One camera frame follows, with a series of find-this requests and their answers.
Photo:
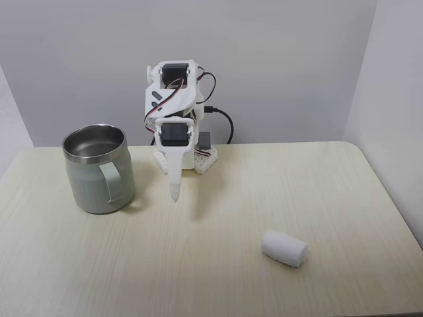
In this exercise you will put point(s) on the grey table clamp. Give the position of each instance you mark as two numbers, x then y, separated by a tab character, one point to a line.
205	140

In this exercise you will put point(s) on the white gauze dressing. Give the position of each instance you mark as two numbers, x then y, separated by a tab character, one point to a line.
284	248

